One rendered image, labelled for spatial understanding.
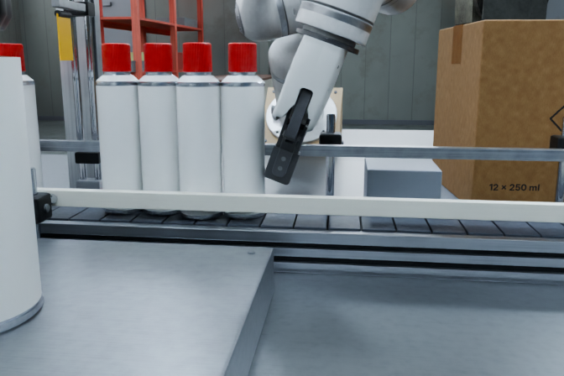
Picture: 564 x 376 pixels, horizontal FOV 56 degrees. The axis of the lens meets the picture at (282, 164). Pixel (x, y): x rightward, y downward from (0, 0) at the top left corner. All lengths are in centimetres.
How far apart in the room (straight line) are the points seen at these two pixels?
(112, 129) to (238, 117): 15
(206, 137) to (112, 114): 12
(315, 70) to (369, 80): 869
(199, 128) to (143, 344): 30
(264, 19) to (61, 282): 75
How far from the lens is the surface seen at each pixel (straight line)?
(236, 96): 61
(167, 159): 65
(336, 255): 61
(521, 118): 83
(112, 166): 67
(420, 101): 937
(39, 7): 1068
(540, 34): 83
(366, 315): 53
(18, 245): 42
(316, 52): 58
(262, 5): 110
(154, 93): 64
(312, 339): 48
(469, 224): 66
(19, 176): 42
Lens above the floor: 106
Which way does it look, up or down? 11 degrees down
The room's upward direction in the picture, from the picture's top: straight up
